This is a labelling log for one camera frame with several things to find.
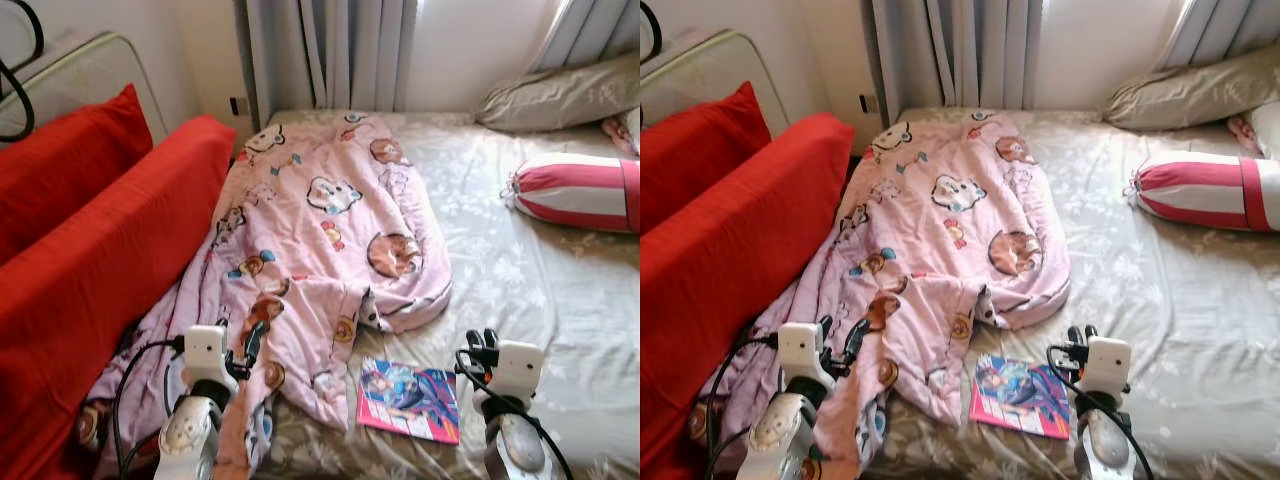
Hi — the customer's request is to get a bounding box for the colourful pink edged book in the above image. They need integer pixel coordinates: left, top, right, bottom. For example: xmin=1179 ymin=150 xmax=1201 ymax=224
xmin=356 ymin=357 xmax=462 ymax=445
xmin=968 ymin=353 xmax=1071 ymax=441

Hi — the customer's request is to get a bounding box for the beige floral bed sheet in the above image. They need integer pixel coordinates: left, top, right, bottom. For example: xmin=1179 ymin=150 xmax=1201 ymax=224
xmin=240 ymin=108 xmax=640 ymax=480
xmin=860 ymin=106 xmax=1280 ymax=480

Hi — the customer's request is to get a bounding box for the pink cartoon print blanket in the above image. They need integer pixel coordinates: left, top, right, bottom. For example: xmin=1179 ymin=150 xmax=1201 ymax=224
xmin=688 ymin=110 xmax=1071 ymax=480
xmin=78 ymin=112 xmax=454 ymax=480

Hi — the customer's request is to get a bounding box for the red white striped bolster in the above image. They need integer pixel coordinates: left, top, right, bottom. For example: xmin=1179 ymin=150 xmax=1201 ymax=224
xmin=502 ymin=153 xmax=640 ymax=234
xmin=1130 ymin=150 xmax=1280 ymax=233

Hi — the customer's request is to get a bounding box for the olive satin pillow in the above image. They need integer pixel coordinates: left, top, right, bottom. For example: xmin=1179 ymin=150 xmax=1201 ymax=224
xmin=474 ymin=54 xmax=640 ymax=135
xmin=1103 ymin=45 xmax=1280 ymax=133

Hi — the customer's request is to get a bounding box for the white green quilted mattress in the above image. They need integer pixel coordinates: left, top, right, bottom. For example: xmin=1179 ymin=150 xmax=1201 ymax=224
xmin=640 ymin=28 xmax=793 ymax=139
xmin=0 ymin=30 xmax=171 ymax=143

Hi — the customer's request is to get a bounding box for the grey pleated curtain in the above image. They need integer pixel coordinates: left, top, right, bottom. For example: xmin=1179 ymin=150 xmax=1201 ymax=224
xmin=528 ymin=0 xmax=640 ymax=77
xmin=1155 ymin=0 xmax=1280 ymax=73
xmin=244 ymin=0 xmax=419 ymax=113
xmin=872 ymin=0 xmax=1043 ymax=111

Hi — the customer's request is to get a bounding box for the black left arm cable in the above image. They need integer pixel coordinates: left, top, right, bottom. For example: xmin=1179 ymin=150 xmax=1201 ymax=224
xmin=109 ymin=337 xmax=187 ymax=477
xmin=704 ymin=334 xmax=781 ymax=480

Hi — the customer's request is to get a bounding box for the black cable loop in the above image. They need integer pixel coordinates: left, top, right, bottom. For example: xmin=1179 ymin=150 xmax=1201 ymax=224
xmin=640 ymin=0 xmax=665 ymax=63
xmin=0 ymin=0 xmax=46 ymax=143

